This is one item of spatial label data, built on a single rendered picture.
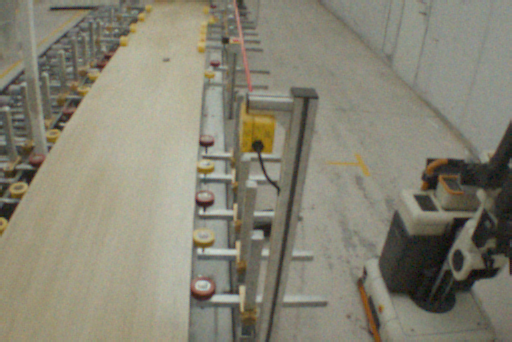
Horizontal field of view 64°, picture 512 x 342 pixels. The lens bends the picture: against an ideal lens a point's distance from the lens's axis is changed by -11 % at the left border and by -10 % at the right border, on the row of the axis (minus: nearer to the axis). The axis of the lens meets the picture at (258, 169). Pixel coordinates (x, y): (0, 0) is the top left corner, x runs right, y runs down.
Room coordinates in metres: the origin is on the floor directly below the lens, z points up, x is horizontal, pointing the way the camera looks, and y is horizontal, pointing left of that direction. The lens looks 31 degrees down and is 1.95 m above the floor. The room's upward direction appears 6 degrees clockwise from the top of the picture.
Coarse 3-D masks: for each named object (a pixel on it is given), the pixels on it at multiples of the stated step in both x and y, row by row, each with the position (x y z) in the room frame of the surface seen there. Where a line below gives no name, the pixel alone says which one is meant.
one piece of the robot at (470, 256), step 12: (480, 156) 1.53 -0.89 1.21; (480, 192) 1.53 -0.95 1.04; (492, 192) 1.40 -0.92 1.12; (468, 228) 1.47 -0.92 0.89; (468, 240) 1.44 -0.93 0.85; (492, 240) 1.41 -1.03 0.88; (456, 252) 1.48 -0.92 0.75; (468, 252) 1.41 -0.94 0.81; (480, 252) 1.42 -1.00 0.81; (456, 264) 1.44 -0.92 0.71; (468, 264) 1.37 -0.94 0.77; (480, 264) 1.37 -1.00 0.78; (504, 264) 1.39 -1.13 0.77; (456, 276) 1.41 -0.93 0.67
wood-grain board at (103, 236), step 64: (128, 64) 3.03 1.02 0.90; (192, 64) 3.14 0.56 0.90; (64, 128) 1.96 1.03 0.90; (128, 128) 2.03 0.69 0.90; (192, 128) 2.10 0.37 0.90; (64, 192) 1.41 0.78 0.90; (128, 192) 1.47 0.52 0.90; (192, 192) 1.52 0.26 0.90; (0, 256) 0.99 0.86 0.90; (64, 256) 1.04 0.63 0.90; (128, 256) 1.09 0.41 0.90; (0, 320) 0.72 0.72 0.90; (64, 320) 0.78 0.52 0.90; (128, 320) 0.82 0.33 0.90
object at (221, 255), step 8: (200, 248) 1.26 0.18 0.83; (208, 248) 1.27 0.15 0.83; (200, 256) 1.23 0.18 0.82; (208, 256) 1.24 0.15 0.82; (216, 256) 1.24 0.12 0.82; (224, 256) 1.25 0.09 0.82; (232, 256) 1.25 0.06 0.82; (264, 256) 1.27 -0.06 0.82; (296, 256) 1.28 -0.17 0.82; (304, 256) 1.29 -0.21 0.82; (312, 256) 1.29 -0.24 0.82
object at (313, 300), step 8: (216, 296) 1.02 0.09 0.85; (224, 296) 1.02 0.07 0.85; (232, 296) 1.03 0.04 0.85; (288, 296) 1.05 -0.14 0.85; (296, 296) 1.05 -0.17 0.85; (304, 296) 1.06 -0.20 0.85; (312, 296) 1.06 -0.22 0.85; (320, 296) 1.06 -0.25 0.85; (200, 304) 0.99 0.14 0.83; (208, 304) 0.99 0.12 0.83; (216, 304) 0.99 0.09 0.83; (224, 304) 1.00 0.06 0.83; (232, 304) 1.00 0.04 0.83; (288, 304) 1.03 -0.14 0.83; (296, 304) 1.03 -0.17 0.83; (304, 304) 1.03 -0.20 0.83; (312, 304) 1.04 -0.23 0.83; (320, 304) 1.04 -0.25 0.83
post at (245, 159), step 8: (248, 160) 1.46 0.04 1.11; (240, 168) 1.47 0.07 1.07; (248, 168) 1.46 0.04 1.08; (240, 176) 1.46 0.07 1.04; (248, 176) 1.46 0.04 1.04; (240, 184) 1.46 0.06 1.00; (240, 192) 1.46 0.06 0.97; (240, 200) 1.46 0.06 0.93; (240, 208) 1.46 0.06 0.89; (240, 216) 1.46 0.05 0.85
